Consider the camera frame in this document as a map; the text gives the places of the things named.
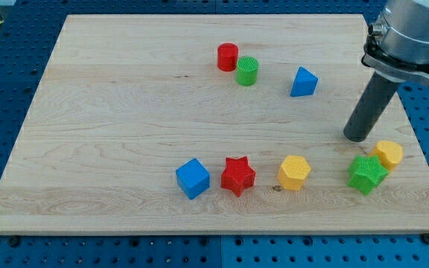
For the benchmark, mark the yellow hexagon block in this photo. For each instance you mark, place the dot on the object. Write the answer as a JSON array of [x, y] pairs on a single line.
[[293, 172]]

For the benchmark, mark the green star block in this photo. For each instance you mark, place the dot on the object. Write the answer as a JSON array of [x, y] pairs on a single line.
[[366, 173]]

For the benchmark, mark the wooden board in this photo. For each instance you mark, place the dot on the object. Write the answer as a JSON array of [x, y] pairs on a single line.
[[125, 100]]

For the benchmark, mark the yellow heart block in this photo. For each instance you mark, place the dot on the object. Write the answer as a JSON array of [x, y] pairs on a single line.
[[389, 153]]

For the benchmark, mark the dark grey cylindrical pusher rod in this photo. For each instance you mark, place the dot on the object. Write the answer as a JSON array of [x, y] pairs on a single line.
[[374, 100]]

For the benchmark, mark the blue cube block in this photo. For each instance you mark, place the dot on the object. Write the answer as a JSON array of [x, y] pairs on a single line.
[[193, 178]]

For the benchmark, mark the red cylinder block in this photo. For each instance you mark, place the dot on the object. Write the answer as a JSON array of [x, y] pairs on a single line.
[[227, 56]]

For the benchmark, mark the green cylinder block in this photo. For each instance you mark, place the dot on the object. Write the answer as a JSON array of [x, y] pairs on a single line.
[[246, 71]]

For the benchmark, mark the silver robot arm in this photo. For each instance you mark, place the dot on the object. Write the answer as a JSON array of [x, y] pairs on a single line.
[[397, 49]]

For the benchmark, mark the blue triangle block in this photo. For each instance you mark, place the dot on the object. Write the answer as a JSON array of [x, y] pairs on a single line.
[[304, 83]]

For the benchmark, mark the red star block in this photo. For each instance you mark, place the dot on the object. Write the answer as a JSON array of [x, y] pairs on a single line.
[[238, 175]]

